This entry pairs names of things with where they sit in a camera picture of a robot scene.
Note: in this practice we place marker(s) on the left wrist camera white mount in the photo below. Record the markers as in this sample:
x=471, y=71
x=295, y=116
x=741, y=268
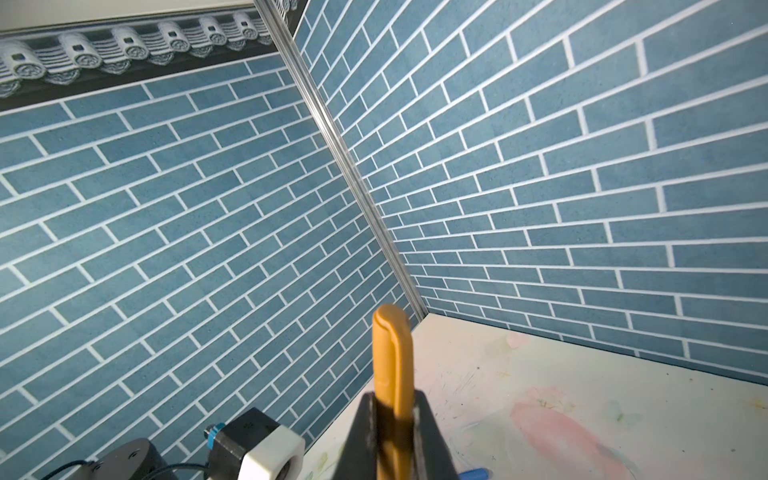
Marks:
x=253, y=446

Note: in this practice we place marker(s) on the blue pen cap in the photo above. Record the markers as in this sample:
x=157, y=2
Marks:
x=475, y=474

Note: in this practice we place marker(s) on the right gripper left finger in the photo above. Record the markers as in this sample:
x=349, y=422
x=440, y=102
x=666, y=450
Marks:
x=358, y=459

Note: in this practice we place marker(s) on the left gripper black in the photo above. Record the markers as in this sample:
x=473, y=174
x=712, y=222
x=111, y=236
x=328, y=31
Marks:
x=134, y=460

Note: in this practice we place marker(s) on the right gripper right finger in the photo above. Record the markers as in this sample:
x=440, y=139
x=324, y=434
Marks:
x=432, y=459

